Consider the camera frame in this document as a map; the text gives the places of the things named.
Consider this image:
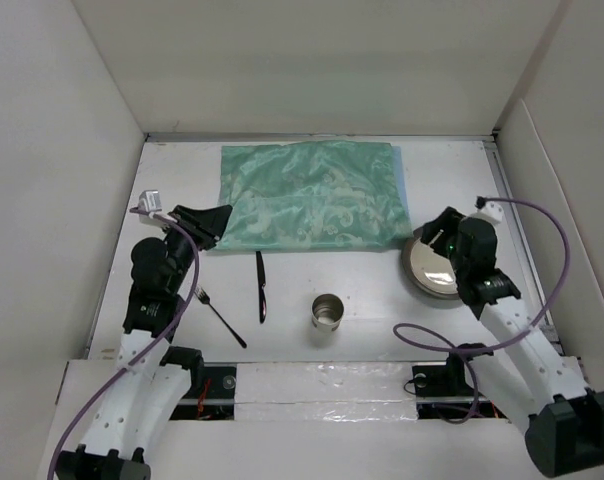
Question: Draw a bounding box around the stainless steel cup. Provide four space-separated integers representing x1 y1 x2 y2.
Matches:
309 293 345 348

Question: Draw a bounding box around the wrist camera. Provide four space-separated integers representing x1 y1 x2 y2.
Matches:
472 197 504 226
137 190 162 214

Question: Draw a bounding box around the green patterned cloth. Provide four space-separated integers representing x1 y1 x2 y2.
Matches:
218 140 412 252

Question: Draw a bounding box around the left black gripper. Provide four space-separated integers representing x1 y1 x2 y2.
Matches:
161 204 231 293

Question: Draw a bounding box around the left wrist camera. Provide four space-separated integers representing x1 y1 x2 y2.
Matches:
137 190 162 214

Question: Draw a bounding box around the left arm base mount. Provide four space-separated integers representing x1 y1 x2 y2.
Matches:
170 363 237 421

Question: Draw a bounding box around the dark metal fork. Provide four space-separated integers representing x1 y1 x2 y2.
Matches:
195 285 248 349

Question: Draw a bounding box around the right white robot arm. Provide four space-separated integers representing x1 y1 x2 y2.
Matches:
421 203 604 478

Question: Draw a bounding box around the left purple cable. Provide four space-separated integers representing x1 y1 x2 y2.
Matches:
46 209 203 480

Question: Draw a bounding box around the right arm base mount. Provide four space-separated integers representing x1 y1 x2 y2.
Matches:
403 362 507 424

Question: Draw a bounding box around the black table knife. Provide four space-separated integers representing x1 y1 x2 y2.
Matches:
256 251 268 324

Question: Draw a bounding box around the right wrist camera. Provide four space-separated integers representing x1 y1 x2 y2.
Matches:
472 197 504 226

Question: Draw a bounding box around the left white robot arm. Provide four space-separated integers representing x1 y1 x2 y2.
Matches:
46 205 232 479

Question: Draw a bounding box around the stainless steel plate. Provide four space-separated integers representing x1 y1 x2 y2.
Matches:
401 228 459 301

